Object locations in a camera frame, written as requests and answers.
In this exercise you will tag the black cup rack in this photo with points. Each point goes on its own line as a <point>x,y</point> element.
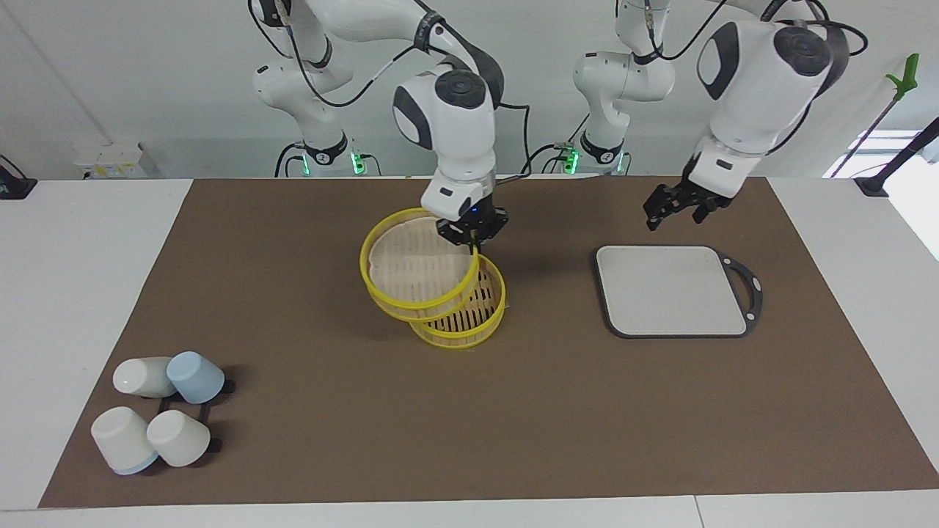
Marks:
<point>217,444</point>

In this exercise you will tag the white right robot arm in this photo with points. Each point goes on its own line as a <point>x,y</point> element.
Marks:
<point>447,117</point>

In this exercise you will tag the black table clamp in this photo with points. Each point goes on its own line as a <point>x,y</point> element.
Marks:
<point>15,187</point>

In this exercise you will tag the white paper steamer liner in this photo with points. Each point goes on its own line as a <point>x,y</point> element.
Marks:
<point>411,257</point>

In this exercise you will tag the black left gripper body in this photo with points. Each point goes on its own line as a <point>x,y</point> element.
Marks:
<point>697,194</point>

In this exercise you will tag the grey white cutting board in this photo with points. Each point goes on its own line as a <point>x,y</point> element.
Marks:
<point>667,293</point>

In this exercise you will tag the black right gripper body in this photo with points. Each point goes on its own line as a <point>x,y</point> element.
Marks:
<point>477,224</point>

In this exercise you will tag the green tipped pole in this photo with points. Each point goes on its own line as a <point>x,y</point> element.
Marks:
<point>908,73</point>

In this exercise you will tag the black camera stand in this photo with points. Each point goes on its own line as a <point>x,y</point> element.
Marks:
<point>873,185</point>

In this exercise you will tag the yellow steamer basket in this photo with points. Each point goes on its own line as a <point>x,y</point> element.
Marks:
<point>455,342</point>
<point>411,308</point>

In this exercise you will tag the white power strip box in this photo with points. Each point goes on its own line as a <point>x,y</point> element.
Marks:
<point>110,161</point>

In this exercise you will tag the white plastic cup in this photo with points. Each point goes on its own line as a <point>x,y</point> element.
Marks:
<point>121,440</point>
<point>180,438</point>
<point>143,377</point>

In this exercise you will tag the light blue plastic cup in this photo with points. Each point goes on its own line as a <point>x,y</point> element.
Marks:
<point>196,378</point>

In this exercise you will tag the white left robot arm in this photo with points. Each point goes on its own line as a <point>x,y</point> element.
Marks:
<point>755,88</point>

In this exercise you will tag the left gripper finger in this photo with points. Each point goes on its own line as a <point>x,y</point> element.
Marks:
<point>653,213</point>
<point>700,216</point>

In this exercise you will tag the brown table mat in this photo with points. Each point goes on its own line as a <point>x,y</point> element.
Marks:
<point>513,425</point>

